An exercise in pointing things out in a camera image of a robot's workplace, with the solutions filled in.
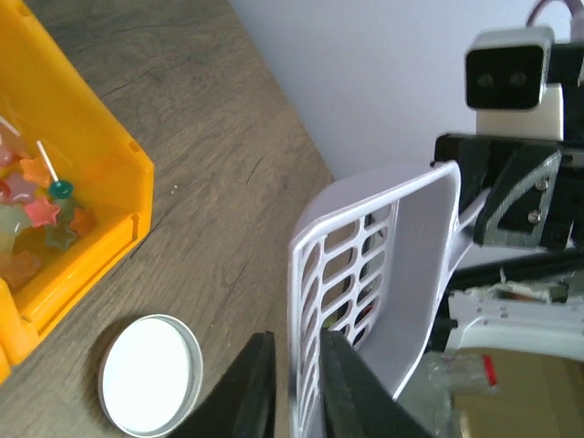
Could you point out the white slotted scoop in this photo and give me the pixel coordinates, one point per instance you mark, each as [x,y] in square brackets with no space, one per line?
[370,257]

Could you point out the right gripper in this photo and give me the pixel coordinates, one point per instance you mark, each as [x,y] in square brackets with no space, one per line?
[533,188]

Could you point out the white jar lid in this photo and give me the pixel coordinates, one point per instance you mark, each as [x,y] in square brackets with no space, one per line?
[151,376]

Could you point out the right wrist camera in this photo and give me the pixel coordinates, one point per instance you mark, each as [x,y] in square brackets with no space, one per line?
[506,84]

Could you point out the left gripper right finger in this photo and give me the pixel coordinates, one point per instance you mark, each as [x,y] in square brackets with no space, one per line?
[353,400]

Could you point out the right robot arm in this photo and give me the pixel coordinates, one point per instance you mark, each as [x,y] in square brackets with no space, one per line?
[522,304]

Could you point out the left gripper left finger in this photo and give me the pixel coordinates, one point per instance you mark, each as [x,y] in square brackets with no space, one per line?
[243,402]

